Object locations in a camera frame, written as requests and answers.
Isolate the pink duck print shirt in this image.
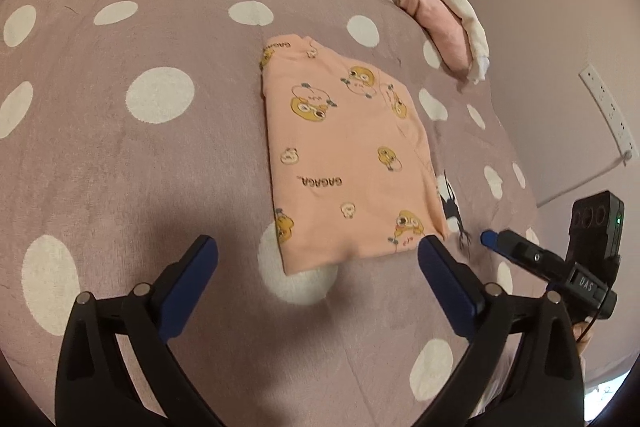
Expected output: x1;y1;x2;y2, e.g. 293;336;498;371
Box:
260;35;449;275

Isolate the folded pink garment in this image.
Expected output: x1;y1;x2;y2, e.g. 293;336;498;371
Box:
398;0;472;74

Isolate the mauve polka dot blanket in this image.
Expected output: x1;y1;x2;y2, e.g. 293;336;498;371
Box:
1;0;536;426

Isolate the folded white garment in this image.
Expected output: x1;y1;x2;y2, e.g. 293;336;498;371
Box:
440;0;490;84

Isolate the black camera box right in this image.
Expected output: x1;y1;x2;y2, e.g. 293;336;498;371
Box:
566;191;625;286

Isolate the white power cable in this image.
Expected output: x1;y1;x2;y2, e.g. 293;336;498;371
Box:
534;150;632;209

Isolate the white wall power strip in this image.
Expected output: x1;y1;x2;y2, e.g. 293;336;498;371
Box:
579;64;639;165

